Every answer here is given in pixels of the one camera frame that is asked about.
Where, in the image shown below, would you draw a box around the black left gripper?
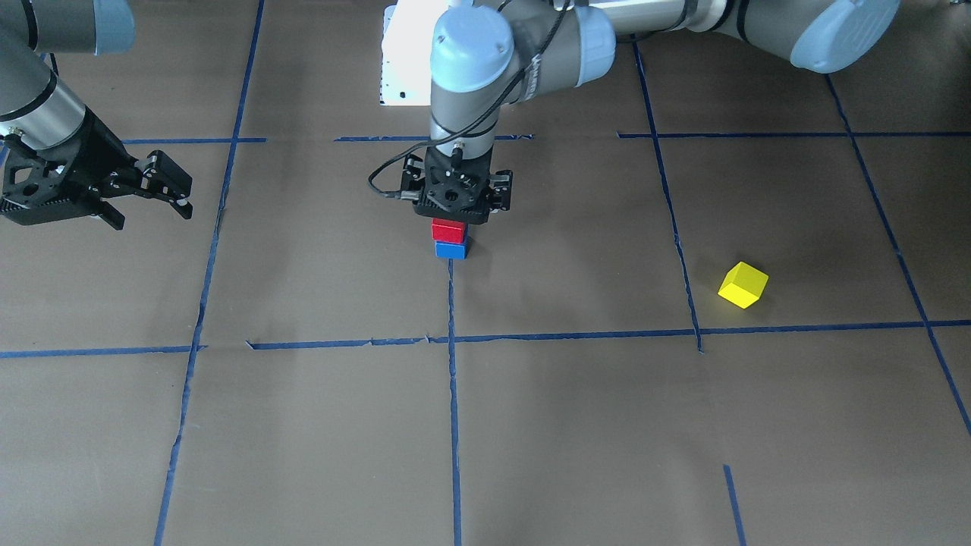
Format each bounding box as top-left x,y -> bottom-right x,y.
400,146 -> 514,225

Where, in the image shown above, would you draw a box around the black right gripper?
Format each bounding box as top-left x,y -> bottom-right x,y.
1,110 -> 193,231

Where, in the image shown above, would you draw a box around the red wooden cube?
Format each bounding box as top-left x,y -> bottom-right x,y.
431,218 -> 467,244

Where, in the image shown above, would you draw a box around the blue wooden cube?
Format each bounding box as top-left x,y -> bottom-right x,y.
434,240 -> 470,260

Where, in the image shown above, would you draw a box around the yellow wooden cube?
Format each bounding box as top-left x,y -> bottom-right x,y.
717,262 -> 770,309

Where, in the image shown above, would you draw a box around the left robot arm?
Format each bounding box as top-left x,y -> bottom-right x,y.
382,1 -> 900,224

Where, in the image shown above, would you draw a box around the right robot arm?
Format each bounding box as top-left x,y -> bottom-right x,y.
1,1 -> 192,231

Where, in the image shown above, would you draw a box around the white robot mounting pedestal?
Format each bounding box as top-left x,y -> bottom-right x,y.
379,1 -> 447,107

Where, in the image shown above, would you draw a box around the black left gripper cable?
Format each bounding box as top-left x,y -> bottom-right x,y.
368,0 -> 577,201

